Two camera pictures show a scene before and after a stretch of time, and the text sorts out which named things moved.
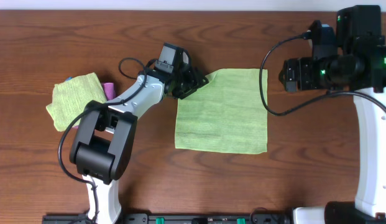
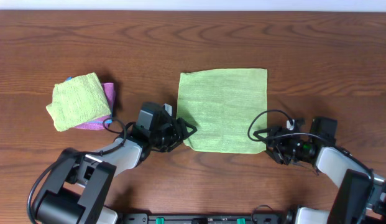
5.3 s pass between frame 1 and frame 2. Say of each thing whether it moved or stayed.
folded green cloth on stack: stayed
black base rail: stayed
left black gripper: moved
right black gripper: moved
